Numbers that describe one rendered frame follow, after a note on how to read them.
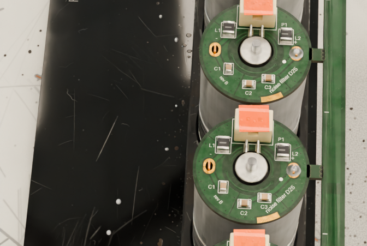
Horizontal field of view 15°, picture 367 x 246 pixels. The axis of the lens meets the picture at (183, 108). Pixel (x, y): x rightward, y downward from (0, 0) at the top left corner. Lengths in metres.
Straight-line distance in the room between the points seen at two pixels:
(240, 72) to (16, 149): 0.08
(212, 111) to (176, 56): 0.05
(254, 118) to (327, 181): 0.02
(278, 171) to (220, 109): 0.02
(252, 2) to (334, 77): 0.02
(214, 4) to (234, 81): 0.03
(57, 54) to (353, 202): 0.09
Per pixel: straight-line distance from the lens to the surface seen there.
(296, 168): 0.30
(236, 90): 0.30
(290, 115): 0.32
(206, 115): 0.33
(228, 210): 0.29
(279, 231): 0.30
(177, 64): 0.36
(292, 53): 0.31
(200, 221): 0.31
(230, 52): 0.31
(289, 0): 0.33
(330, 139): 0.30
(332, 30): 0.31
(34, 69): 0.38
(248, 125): 0.29
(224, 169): 0.30
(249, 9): 0.31
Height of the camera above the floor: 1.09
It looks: 65 degrees down
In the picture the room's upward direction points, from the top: straight up
